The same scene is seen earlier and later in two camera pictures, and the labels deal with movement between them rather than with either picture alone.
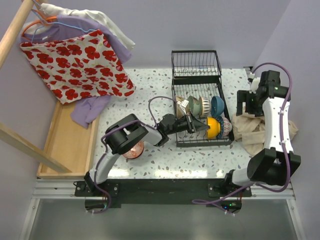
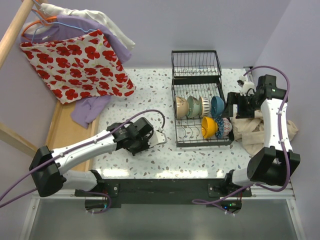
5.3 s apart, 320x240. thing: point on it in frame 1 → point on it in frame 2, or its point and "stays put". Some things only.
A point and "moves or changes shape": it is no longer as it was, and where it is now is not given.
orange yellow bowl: (215, 127) moves or changes shape
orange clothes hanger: (43, 19) stays put
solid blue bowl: (217, 106) stays put
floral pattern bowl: (179, 114) stays put
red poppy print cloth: (80, 67) stays put
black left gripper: (189, 124) → (136, 149)
